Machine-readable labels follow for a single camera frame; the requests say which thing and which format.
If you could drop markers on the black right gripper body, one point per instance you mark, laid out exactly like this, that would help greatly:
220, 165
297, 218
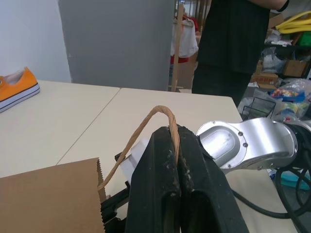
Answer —
114, 204

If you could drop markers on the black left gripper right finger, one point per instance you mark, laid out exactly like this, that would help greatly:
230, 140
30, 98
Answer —
206, 194

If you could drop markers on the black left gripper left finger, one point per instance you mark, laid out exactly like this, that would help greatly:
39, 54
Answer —
150, 184

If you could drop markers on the brown paper bag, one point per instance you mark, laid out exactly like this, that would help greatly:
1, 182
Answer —
48, 196

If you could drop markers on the blue box of colourful toys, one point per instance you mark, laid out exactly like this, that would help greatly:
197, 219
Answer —
288, 93

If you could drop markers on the teal plastic tray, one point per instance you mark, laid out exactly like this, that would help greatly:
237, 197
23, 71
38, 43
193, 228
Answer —
291, 180

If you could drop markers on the cardboard box with red print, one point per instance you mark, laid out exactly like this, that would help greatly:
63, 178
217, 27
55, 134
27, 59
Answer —
264, 78

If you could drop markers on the wooden clothes stand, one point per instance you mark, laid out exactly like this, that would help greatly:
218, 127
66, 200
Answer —
177, 48

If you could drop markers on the grey partition panel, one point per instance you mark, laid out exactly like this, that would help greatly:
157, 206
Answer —
116, 41

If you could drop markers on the orange canvas sneaker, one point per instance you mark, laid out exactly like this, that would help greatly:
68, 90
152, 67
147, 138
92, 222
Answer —
17, 88

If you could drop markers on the person in black clothes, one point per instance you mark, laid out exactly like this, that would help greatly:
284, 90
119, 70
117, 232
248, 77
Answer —
228, 43

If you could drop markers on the white hanging garment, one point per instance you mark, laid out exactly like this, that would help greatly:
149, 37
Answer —
187, 36

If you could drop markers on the plain cardboard box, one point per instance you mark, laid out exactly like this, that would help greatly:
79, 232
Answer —
294, 68

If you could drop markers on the yellow foam tubes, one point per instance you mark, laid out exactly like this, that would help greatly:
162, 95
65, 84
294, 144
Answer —
295, 23

